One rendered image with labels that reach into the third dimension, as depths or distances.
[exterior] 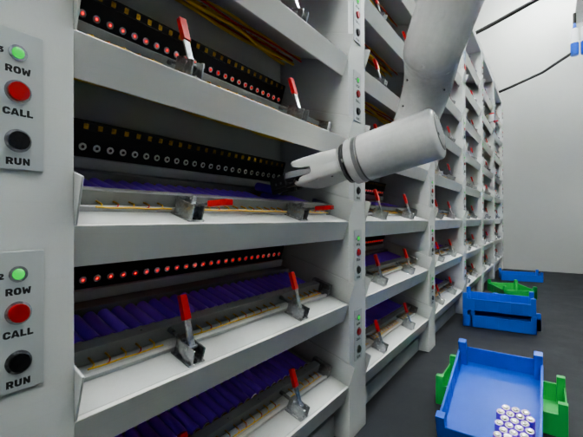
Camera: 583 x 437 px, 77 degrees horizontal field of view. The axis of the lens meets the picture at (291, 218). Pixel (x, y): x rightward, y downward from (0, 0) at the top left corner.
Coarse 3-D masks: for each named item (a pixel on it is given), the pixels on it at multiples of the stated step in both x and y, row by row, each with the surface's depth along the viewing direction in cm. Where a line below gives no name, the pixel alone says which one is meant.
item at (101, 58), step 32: (96, 0) 54; (96, 32) 44; (128, 32) 59; (160, 32) 63; (96, 64) 38; (128, 64) 41; (160, 64) 44; (192, 64) 48; (224, 64) 75; (160, 96) 45; (192, 96) 49; (224, 96) 53; (256, 96) 69; (256, 128) 60; (288, 128) 67; (320, 128) 75
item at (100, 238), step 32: (96, 160) 55; (320, 192) 90; (96, 224) 38; (128, 224) 41; (160, 224) 44; (192, 224) 48; (224, 224) 53; (256, 224) 58; (288, 224) 66; (320, 224) 75; (96, 256) 39; (128, 256) 42; (160, 256) 45
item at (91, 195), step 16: (96, 192) 42; (112, 192) 44; (128, 192) 46; (144, 192) 47; (160, 192) 50; (176, 192) 53; (112, 208) 43; (128, 208) 44; (144, 208) 46; (160, 208) 48; (224, 208) 60; (240, 208) 63; (256, 208) 66; (272, 208) 69
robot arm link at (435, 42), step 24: (432, 0) 50; (456, 0) 49; (480, 0) 50; (432, 24) 51; (456, 24) 50; (408, 48) 54; (432, 48) 52; (456, 48) 52; (408, 72) 60; (432, 72) 55; (456, 72) 58; (408, 96) 66; (432, 96) 63
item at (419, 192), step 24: (384, 72) 153; (432, 168) 148; (384, 192) 153; (408, 192) 147; (432, 216) 147; (384, 240) 153; (408, 240) 147; (432, 264) 147; (432, 312) 147; (432, 336) 147
